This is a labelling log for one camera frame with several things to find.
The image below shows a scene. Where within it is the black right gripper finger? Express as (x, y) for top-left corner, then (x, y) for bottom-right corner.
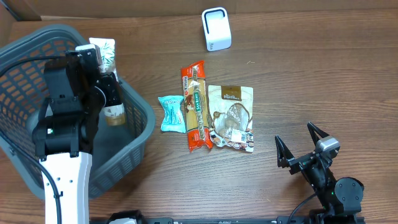
(275, 135), (295, 168)
(307, 122), (329, 146)

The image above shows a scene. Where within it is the white cream tube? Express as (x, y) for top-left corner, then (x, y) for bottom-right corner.
(89, 37), (126, 126)

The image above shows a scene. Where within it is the grey plastic basket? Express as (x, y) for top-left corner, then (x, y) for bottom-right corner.
(1, 24), (155, 199)

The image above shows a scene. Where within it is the brown white nut pouch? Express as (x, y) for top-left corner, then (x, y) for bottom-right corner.
(208, 85), (254, 152)

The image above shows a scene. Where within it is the teal snack packet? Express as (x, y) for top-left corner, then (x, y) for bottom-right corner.
(158, 95), (186, 133)

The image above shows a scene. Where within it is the orange spaghetti packet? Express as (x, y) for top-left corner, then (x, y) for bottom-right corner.
(181, 60), (213, 152)

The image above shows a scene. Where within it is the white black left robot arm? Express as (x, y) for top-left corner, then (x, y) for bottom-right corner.
(32, 44), (122, 223)

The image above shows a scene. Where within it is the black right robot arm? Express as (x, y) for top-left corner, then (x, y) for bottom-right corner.
(275, 122), (365, 223)

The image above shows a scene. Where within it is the white barcode scanner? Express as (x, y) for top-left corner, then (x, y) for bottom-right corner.
(201, 7), (232, 52)

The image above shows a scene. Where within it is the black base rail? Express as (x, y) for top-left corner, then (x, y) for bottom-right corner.
(89, 210), (366, 224)

